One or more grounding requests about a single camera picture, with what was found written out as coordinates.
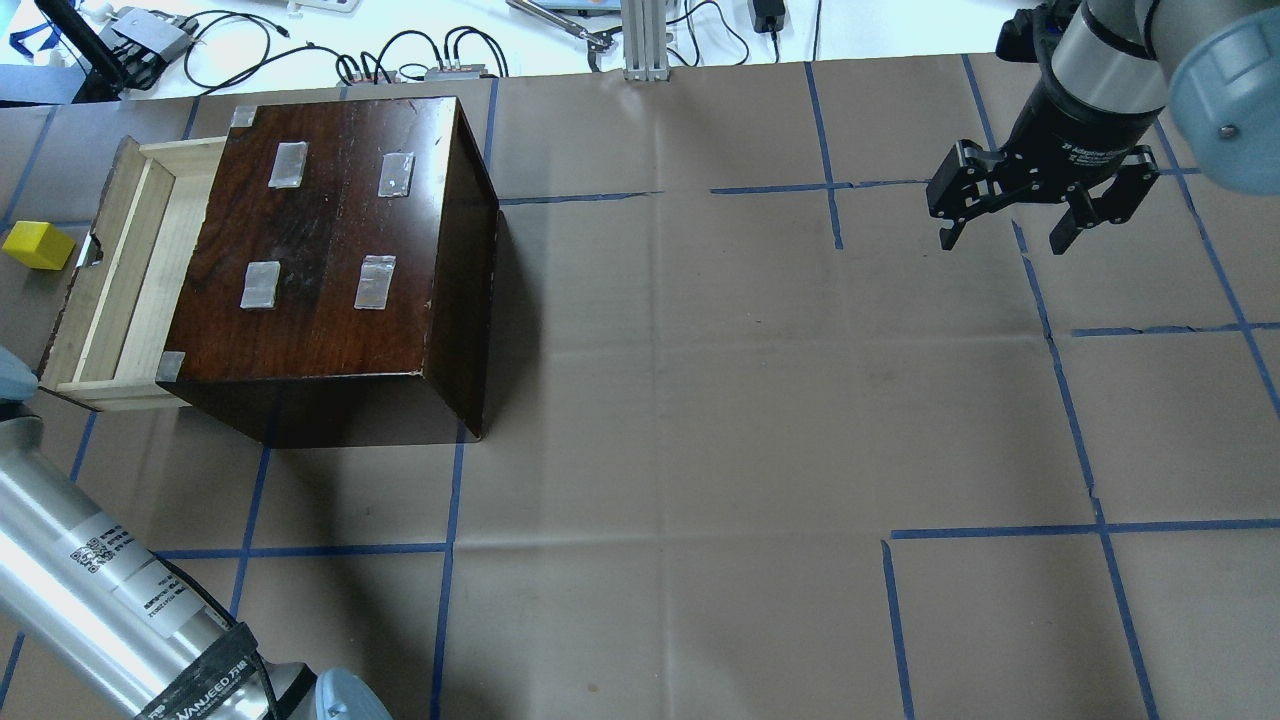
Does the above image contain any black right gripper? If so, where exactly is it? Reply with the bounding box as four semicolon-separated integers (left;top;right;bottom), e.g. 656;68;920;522
925;76;1158;256

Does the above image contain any light wooden drawer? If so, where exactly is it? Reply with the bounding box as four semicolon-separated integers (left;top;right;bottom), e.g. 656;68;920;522
37;137;225;413

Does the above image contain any yellow wooden block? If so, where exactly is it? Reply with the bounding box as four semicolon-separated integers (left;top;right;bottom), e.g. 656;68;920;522
3;222;77;272

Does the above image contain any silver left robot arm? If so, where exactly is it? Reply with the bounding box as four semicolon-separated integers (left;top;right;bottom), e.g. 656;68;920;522
1;351;389;719

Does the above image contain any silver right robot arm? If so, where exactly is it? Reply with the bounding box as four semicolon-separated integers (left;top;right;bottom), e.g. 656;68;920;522
925;1;1279;255

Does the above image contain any dark wooden drawer cabinet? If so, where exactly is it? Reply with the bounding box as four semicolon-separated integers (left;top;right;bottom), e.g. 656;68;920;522
155;96;502;448

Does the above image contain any black power adapter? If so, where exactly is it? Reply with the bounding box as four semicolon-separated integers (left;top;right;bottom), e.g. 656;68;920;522
750;0;788;35

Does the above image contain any grey electronics box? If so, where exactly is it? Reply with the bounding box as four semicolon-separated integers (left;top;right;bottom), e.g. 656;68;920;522
100;6;195;61

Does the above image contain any aluminium frame post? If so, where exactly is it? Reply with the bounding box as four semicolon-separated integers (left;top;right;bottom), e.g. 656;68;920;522
620;0;669;82

